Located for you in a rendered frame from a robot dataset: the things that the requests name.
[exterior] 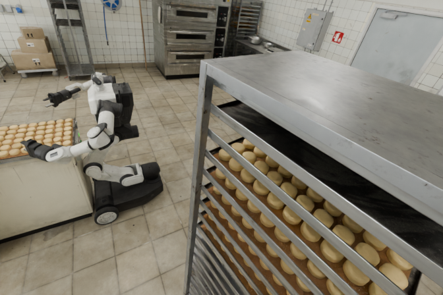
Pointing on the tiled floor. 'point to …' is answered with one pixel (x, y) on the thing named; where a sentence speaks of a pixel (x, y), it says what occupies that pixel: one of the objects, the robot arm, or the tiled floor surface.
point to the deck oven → (188, 24)
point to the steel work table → (256, 47)
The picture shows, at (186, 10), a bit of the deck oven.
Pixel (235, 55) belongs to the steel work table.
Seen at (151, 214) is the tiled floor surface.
